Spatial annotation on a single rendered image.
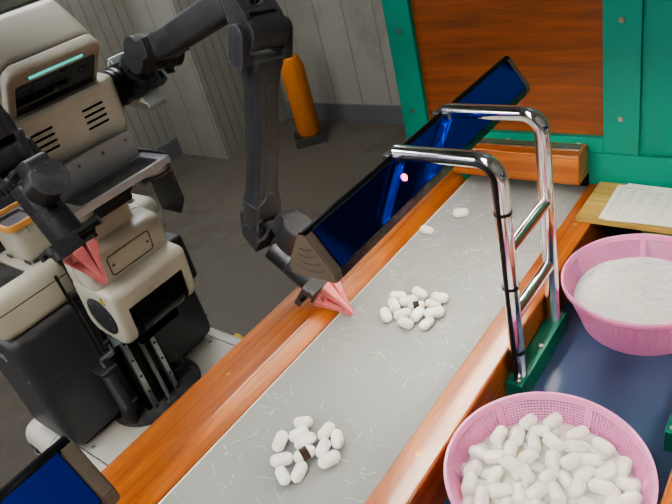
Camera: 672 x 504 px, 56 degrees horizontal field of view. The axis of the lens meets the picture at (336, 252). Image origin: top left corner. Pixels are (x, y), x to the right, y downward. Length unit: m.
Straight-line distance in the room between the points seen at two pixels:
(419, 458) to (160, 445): 0.43
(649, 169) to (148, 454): 1.10
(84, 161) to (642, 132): 1.14
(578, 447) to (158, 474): 0.63
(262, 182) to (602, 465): 0.72
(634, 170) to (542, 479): 0.75
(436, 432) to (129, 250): 0.86
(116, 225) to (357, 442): 0.80
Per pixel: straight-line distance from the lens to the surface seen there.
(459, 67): 1.52
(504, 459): 0.95
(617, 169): 1.47
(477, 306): 1.20
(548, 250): 1.10
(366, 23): 3.89
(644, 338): 1.15
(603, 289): 1.24
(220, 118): 4.14
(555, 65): 1.43
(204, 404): 1.14
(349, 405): 1.07
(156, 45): 1.36
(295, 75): 3.88
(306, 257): 0.81
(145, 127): 4.39
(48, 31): 1.36
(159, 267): 1.53
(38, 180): 1.03
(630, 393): 1.14
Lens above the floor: 1.50
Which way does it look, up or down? 32 degrees down
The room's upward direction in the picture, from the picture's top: 16 degrees counter-clockwise
